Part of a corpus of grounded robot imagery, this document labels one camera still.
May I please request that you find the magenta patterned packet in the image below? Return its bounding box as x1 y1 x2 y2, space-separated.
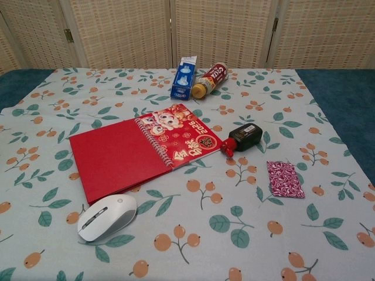
266 160 306 199

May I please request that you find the black ink bottle red cap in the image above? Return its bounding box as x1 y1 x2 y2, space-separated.
221 123 263 159

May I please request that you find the blue toothpaste box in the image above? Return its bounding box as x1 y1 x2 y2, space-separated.
170 56 197 100

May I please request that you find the floral print tablecloth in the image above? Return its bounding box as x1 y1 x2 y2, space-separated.
0 67 375 281

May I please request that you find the red Costa coffee bottle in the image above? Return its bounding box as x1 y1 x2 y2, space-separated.
192 61 229 100

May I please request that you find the red spiral desk calendar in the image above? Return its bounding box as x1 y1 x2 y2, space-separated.
69 103 223 207

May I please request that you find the white computer mouse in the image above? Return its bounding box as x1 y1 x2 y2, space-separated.
77 194 138 243

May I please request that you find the woven bamboo folding screen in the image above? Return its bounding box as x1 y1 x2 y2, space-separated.
0 0 375 74

